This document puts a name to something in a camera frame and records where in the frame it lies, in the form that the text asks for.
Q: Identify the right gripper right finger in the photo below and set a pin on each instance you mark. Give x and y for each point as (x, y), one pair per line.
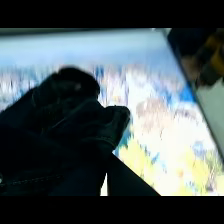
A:
(125, 181)

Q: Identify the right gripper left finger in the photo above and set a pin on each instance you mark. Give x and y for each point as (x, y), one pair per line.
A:
(80, 183)

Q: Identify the black jeans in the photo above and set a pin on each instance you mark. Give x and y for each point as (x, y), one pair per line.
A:
(56, 126)

